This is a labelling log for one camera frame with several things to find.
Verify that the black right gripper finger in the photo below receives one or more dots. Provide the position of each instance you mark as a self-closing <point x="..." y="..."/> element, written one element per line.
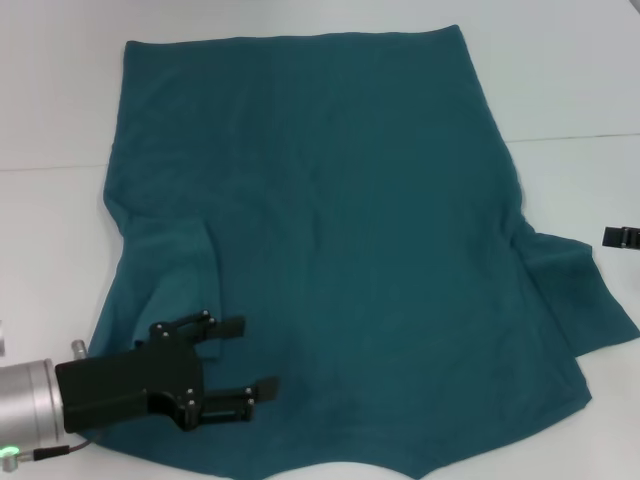
<point x="620" y="237"/>

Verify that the teal blue shirt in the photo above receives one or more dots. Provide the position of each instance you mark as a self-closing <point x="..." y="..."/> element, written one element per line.
<point x="350" y="200"/>

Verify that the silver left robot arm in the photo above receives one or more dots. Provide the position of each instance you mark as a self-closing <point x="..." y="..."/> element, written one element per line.
<point x="30" y="400"/>

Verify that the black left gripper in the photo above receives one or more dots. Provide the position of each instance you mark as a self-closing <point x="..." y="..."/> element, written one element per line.
<point x="130" y="380"/>

